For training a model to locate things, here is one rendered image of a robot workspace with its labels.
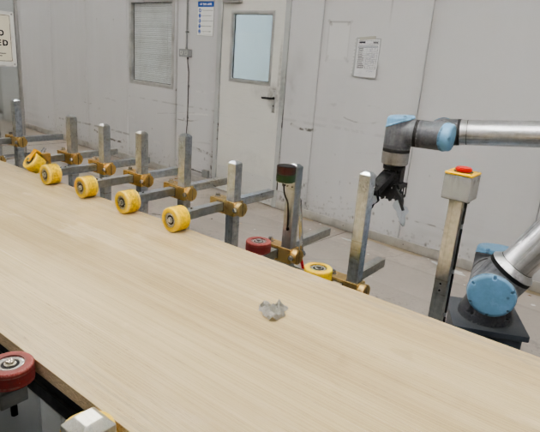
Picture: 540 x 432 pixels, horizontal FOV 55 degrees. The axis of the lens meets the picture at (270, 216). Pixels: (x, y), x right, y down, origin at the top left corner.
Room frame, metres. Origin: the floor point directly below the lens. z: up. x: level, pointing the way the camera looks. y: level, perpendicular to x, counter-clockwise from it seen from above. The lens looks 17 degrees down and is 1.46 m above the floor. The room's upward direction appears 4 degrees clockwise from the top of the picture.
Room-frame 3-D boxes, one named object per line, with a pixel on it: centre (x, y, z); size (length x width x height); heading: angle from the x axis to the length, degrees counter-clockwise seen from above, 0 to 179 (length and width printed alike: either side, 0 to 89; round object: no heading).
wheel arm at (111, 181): (2.08, 0.55, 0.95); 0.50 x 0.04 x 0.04; 143
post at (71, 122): (2.34, 0.93, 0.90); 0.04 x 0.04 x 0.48; 53
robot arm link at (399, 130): (1.74, -0.41, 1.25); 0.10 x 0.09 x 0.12; 66
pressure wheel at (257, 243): (1.52, 0.03, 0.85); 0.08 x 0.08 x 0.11
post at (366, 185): (1.44, -0.27, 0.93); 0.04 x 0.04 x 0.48; 53
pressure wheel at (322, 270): (1.34, -0.15, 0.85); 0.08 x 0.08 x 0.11
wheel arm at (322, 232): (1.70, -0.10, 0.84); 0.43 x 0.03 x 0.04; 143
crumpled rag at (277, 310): (1.07, -0.02, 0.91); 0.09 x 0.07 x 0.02; 172
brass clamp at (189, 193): (1.90, 0.35, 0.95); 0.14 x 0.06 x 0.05; 53
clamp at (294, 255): (1.60, -0.05, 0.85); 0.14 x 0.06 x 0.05; 53
